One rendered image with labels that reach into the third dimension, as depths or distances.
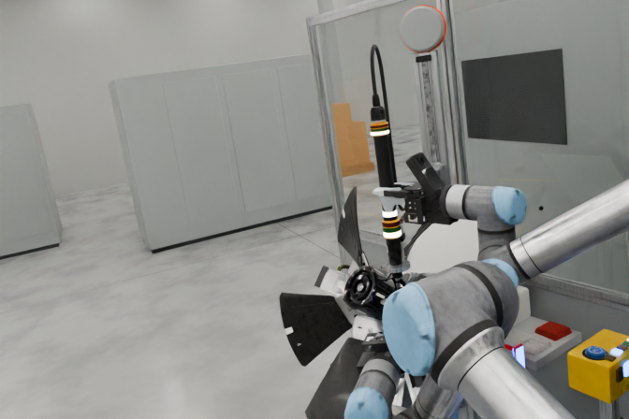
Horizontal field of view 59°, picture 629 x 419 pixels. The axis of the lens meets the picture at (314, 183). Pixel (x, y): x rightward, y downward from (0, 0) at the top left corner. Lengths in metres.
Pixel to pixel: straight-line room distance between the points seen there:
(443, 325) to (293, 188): 6.37
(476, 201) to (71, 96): 12.34
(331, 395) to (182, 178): 5.41
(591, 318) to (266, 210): 5.42
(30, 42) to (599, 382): 12.68
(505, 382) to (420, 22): 1.45
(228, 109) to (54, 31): 7.14
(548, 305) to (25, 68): 12.17
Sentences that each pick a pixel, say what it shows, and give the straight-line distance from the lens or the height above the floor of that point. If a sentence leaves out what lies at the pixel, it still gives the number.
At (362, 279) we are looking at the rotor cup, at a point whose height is 1.24.
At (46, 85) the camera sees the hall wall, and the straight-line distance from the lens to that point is 13.22.
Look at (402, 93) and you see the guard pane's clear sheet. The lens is 2.31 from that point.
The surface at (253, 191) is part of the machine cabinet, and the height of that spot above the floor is 0.48.
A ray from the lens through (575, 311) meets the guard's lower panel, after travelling 2.04.
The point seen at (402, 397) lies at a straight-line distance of 1.55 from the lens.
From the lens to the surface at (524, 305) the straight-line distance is 2.04.
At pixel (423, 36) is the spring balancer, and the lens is 1.99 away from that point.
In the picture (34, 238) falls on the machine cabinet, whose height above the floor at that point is 0.19.
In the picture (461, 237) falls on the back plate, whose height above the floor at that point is 1.25.
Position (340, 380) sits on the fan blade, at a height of 1.03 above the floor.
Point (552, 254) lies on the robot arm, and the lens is 1.06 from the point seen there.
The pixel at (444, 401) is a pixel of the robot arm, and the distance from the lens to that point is 1.09.
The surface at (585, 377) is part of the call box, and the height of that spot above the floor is 1.03.
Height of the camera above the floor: 1.78
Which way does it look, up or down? 11 degrees down
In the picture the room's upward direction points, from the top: 8 degrees counter-clockwise
